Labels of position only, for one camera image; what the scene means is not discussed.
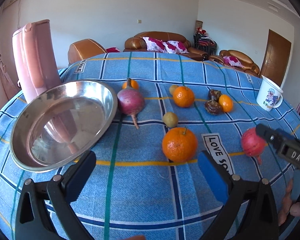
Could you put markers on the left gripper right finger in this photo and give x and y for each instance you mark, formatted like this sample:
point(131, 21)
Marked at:
point(250, 205)

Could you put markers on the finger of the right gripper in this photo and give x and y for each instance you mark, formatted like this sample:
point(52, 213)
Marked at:
point(266, 133)

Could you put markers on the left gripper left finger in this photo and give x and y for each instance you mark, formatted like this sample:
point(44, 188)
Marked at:
point(33, 220)

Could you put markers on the red pomegranate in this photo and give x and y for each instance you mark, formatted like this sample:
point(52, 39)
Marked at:
point(252, 144)

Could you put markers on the small kumquat orange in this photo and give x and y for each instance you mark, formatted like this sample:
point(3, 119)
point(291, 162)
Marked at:
point(226, 103)

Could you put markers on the dark dried fruit front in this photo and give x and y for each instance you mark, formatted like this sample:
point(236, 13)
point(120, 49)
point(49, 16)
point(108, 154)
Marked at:
point(213, 107)

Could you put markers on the dark dried fruit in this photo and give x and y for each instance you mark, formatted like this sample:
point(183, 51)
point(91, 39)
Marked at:
point(213, 107)
point(214, 94)

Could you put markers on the dark dried fruit back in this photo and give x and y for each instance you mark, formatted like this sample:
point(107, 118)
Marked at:
point(214, 94)

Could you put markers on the large orange front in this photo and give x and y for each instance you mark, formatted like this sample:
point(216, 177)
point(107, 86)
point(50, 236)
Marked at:
point(179, 144)

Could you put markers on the orange with stem middle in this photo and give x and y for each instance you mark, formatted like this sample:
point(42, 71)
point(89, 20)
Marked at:
point(183, 97)

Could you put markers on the yellow-green small fruit front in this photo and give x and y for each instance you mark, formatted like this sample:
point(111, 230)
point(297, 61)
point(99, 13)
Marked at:
point(170, 119)

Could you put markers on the yellow-green small fruit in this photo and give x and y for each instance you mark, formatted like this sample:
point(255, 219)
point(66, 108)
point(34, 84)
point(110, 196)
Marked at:
point(172, 88)
point(170, 119)

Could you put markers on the yellow-green small fruit back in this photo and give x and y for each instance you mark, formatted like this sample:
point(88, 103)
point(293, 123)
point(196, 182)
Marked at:
point(172, 88)

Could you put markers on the person's right hand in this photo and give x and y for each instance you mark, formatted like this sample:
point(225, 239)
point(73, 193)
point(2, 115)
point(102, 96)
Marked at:
point(288, 208)

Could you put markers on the white cartoon mug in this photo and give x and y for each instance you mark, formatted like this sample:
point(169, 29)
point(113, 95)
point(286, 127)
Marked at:
point(270, 95)

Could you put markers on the floral pillow right armchair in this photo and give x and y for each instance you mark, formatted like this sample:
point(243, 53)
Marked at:
point(232, 61)

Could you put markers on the brown wooden door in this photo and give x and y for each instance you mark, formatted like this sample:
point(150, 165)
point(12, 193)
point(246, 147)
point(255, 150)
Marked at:
point(276, 57)

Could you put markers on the brown leather right armchair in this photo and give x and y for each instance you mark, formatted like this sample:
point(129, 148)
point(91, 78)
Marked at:
point(249, 67)

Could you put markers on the brown leather armchair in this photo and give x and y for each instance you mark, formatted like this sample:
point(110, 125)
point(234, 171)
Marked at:
point(249, 67)
point(84, 49)

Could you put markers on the stainless steel bowl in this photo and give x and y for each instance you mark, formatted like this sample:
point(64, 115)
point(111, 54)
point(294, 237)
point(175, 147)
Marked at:
point(62, 123)

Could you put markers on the stacked dark chairs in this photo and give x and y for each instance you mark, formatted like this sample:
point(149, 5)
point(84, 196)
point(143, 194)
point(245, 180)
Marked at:
point(203, 42)

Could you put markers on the floral pillow right sofa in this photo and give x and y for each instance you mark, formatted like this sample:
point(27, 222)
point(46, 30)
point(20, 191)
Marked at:
point(175, 47)

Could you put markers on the floral pillow sofa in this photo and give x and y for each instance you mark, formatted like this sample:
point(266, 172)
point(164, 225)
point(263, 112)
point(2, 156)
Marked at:
point(154, 45)
point(175, 47)

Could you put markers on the floral pillow left sofa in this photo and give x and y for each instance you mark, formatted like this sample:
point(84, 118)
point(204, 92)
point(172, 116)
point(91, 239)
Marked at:
point(154, 45)

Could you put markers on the brown leather sofa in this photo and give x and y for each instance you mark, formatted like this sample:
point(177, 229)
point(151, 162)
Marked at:
point(138, 44)

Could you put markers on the pink electric kettle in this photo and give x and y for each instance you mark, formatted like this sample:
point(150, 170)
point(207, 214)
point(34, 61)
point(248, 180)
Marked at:
point(34, 59)

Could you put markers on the red pillow on armchair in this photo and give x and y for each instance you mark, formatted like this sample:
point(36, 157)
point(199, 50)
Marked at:
point(112, 50)

